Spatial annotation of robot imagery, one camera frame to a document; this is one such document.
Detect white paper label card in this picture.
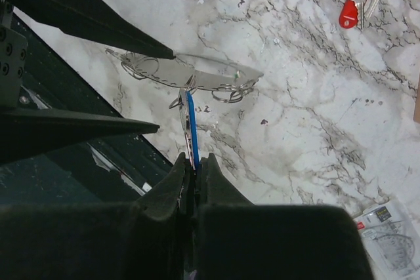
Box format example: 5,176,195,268
354,200,419,279

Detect red key tag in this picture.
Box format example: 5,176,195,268
339,0,358,29

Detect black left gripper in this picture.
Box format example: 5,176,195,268
0,0,175,165

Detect blue key tag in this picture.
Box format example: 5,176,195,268
169,89,200,171

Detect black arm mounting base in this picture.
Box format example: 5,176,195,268
1,15,171,205

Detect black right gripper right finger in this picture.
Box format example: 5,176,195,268
197,154,373,279

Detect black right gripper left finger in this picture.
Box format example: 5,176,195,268
1,153,186,279

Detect peach plastic file organizer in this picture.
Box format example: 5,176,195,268
413,79,420,123

